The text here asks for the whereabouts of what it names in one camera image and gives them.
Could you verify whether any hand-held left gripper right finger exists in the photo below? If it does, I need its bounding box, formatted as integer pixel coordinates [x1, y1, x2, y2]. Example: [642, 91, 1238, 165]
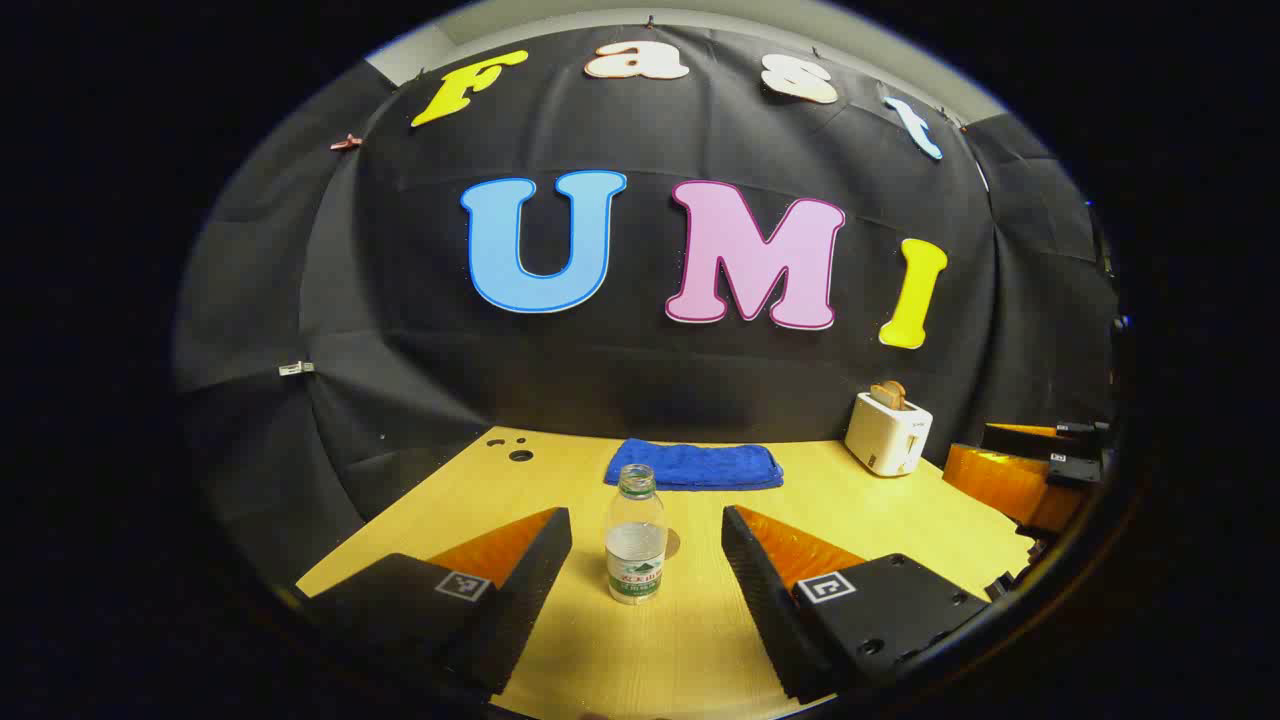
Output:
[722, 505, 991, 704]

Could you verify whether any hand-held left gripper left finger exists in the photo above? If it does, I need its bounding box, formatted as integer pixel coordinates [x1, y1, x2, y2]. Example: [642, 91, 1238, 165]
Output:
[300, 507, 573, 698]

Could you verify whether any clear plastic water bottle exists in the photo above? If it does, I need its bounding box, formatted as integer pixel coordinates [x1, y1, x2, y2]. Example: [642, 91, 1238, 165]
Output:
[605, 464, 668, 606]

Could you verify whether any white toaster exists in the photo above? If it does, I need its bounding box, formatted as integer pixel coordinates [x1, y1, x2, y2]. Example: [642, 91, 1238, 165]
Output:
[845, 391, 934, 477]

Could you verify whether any folded blue towel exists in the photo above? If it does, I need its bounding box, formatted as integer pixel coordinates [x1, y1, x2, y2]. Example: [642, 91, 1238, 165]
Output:
[604, 438, 785, 491]

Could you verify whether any black backdrop cloth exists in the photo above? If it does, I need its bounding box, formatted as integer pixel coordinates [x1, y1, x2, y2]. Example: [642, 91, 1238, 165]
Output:
[172, 22, 1119, 591]

